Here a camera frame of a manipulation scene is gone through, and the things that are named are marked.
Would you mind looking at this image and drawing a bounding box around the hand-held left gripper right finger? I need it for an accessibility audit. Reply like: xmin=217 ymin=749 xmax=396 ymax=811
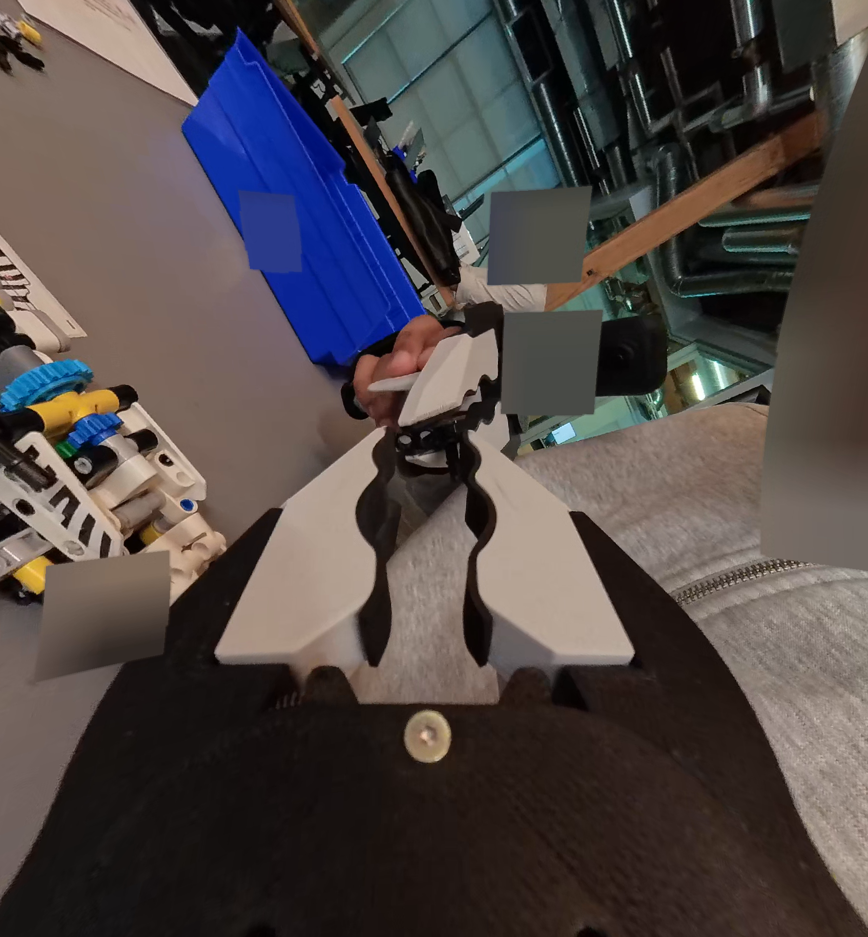
xmin=460 ymin=428 xmax=636 ymax=694

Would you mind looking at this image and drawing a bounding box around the zebra striped sticker sheet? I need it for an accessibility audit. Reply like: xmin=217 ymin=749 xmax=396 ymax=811
xmin=0 ymin=192 xmax=88 ymax=339

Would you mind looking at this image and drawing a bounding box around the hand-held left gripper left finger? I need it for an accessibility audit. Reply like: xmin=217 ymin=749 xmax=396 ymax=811
xmin=214 ymin=428 xmax=404 ymax=691

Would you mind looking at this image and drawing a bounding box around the blue plastic bin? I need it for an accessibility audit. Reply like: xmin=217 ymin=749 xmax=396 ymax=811
xmin=181 ymin=28 xmax=429 ymax=368

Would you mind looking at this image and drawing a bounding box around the lego helicopter model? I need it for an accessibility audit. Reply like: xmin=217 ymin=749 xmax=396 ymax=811
xmin=0 ymin=267 xmax=227 ymax=605

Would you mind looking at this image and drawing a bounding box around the person's right forearm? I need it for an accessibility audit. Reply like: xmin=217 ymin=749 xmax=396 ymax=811
xmin=455 ymin=265 xmax=550 ymax=310

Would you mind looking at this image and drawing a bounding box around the person's grey hoodie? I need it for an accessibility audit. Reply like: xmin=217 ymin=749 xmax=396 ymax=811
xmin=405 ymin=403 xmax=868 ymax=937

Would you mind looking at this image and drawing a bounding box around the black lego connector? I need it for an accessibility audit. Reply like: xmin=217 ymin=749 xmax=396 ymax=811
xmin=396 ymin=423 xmax=473 ymax=477

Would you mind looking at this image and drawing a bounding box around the person's right hand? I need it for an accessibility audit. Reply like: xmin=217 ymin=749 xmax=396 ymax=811
xmin=352 ymin=315 xmax=466 ymax=429

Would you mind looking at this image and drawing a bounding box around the white printed paper sheet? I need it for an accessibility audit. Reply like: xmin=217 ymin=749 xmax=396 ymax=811
xmin=18 ymin=0 xmax=199 ymax=105

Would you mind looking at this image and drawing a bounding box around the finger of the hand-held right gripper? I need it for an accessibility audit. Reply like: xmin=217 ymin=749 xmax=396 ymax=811
xmin=396 ymin=331 xmax=506 ymax=433

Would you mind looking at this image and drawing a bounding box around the wooden background desk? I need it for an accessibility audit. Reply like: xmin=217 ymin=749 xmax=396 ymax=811
xmin=547 ymin=110 xmax=827 ymax=310

